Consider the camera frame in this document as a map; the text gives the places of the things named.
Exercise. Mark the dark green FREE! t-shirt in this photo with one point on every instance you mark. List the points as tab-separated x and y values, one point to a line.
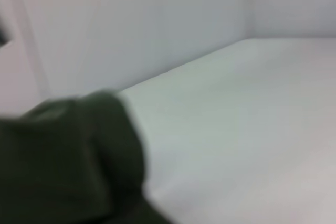
65	155

